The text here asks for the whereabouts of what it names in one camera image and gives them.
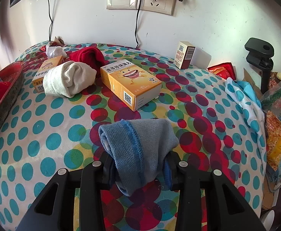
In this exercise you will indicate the large red sock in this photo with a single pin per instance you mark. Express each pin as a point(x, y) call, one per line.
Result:
point(1, 91)

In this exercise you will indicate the light blue dotted cloth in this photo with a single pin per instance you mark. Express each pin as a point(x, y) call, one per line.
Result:
point(246, 101)

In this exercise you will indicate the crumpled clear plastic wrap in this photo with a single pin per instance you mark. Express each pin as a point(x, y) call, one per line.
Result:
point(55, 51)

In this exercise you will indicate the clear plastic bags of goods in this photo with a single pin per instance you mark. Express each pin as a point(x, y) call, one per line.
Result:
point(280, 125)

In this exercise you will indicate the white rounded object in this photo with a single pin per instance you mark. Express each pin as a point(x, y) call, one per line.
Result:
point(267, 219)

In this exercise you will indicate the red snack packet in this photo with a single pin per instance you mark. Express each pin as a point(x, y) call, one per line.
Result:
point(222, 69)

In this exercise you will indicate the small red sock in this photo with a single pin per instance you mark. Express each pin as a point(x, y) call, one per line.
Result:
point(87, 55)

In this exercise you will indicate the white power socket plate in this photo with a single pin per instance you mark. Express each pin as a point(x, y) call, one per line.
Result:
point(157, 4)

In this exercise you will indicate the blue-trimmed grey-blue sock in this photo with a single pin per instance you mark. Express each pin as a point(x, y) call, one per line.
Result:
point(135, 149)

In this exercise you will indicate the small white and brown box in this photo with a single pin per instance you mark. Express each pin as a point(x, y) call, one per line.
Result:
point(183, 55)

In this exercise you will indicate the cream sock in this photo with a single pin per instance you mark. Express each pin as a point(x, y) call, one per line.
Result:
point(68, 79)

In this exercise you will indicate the black clamp stand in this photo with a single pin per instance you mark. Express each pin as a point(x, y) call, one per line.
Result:
point(258, 50)

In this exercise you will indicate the brown paper scrap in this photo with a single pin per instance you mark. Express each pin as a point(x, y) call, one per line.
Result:
point(58, 41)

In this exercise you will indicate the round red tray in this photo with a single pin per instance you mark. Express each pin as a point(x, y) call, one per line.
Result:
point(8, 96)

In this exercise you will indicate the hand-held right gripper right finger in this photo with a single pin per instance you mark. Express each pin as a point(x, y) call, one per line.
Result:
point(168, 176)

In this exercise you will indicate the brown cardboard piece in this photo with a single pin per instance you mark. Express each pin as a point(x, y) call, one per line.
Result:
point(248, 79)

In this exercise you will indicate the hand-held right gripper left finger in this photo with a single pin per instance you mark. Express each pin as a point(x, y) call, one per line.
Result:
point(106, 173)

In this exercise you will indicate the yellow cartoon medicine box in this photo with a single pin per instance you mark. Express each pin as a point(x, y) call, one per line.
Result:
point(46, 67)
point(130, 81)

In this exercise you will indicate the red candy wrapper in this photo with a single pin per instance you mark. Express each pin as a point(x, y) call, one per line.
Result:
point(43, 48)

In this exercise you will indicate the polka-dot blanket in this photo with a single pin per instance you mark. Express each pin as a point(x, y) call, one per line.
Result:
point(58, 130)

